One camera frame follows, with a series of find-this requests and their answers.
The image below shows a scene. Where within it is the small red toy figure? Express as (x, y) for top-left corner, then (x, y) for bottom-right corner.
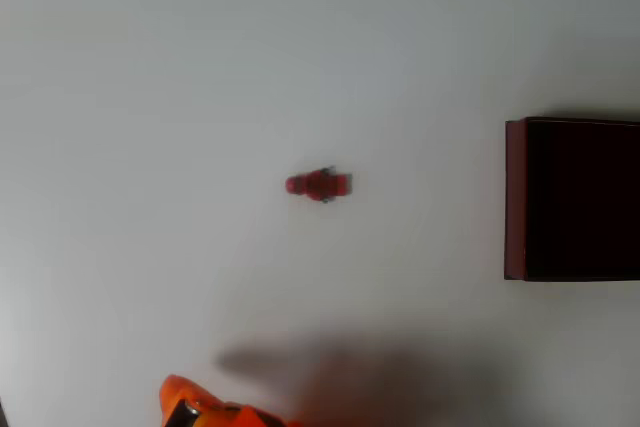
(285, 165), (354, 205)

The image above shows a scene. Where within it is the dark red box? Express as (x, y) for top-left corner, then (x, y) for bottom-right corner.
(503, 116), (640, 283)

